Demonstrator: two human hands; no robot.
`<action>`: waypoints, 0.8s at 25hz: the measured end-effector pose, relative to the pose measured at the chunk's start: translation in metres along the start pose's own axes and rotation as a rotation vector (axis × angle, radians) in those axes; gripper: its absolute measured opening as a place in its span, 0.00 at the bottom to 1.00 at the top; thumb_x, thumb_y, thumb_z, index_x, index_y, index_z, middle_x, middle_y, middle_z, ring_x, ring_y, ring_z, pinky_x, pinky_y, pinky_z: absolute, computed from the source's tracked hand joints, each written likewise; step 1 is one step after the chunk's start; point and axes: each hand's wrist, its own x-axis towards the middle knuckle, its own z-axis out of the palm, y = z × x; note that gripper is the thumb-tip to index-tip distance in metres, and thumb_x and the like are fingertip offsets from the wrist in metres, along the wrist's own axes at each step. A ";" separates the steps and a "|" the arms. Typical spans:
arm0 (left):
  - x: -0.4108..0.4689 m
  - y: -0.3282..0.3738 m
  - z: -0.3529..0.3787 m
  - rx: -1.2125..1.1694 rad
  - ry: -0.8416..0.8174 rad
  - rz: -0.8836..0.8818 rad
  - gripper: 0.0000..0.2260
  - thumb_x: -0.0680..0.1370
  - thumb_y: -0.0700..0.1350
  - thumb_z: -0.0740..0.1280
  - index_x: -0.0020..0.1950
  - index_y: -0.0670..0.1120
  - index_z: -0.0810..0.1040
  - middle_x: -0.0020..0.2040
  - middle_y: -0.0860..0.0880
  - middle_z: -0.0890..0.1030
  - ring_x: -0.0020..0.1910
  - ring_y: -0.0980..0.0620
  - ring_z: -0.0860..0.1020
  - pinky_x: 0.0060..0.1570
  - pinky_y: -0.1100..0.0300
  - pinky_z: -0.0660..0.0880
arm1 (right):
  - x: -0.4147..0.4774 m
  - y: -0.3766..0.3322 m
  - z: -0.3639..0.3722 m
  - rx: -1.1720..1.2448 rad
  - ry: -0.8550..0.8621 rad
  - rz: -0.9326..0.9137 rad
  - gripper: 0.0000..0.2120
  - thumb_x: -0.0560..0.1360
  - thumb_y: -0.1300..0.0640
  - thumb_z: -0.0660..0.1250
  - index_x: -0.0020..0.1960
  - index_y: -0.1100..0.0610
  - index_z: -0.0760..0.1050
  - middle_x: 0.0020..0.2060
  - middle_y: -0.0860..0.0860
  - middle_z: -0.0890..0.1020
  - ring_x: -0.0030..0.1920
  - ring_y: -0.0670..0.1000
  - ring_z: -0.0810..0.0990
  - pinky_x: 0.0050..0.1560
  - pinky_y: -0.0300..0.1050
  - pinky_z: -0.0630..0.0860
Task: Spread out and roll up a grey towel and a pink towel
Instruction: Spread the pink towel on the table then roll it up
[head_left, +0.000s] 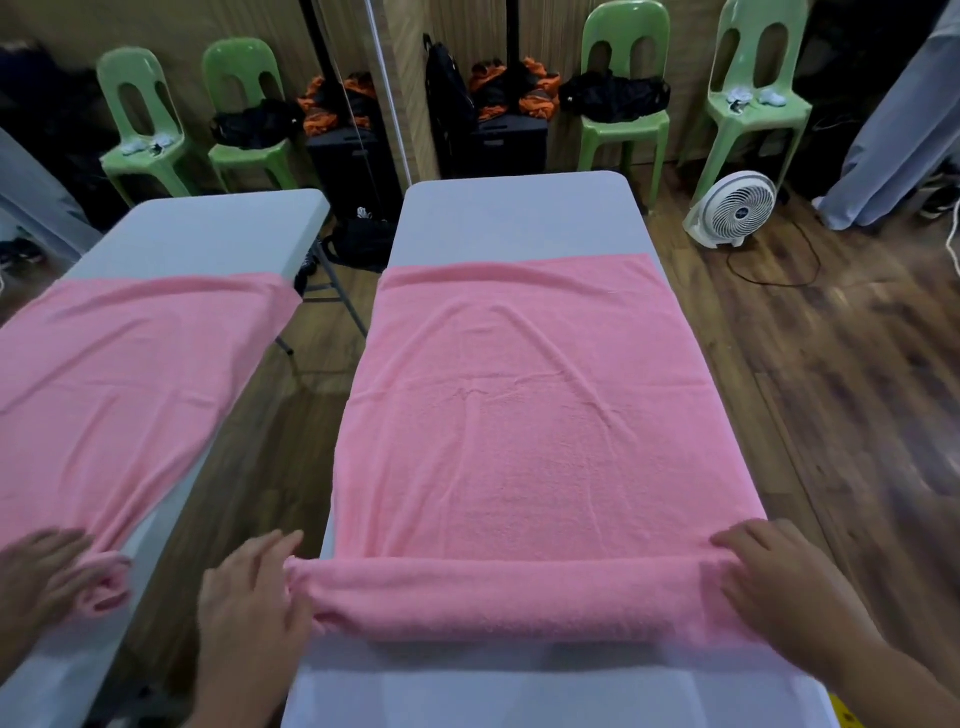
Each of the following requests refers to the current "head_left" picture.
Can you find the person's left hand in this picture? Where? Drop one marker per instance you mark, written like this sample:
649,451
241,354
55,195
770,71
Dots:
251,637

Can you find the person's right hand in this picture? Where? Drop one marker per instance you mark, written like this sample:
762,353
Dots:
802,600

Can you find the person's left fingers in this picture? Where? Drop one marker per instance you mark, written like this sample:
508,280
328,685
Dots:
251,555

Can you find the person's right fingers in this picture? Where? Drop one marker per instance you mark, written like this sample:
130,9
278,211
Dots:
754,547

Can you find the pink towel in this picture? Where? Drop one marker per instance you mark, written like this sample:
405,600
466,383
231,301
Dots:
525,420

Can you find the person's left forearm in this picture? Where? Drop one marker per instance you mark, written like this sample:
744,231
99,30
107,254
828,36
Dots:
240,718

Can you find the person's right forearm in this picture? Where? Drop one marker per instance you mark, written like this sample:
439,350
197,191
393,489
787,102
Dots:
900,690

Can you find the yellow floor marker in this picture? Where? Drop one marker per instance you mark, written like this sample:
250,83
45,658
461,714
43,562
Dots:
846,712

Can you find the white floor fan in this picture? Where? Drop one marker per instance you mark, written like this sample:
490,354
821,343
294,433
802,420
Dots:
739,210

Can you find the white folding table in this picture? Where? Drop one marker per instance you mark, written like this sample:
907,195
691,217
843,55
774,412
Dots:
517,217

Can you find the green plastic chair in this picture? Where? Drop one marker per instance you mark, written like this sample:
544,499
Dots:
757,120
626,131

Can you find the white gloves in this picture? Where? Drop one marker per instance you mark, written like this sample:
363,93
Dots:
754,97

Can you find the black bag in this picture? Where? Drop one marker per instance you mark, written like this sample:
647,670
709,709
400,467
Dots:
615,96

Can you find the black backpack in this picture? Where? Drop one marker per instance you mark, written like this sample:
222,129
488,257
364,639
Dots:
448,105

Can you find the orange and black jacket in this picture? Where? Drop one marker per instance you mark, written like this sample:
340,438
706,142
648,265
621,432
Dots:
540,94

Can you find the black pole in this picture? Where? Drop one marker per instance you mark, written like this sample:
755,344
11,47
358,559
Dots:
513,30

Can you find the large wall mirror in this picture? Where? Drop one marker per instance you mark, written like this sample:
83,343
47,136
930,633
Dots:
150,225

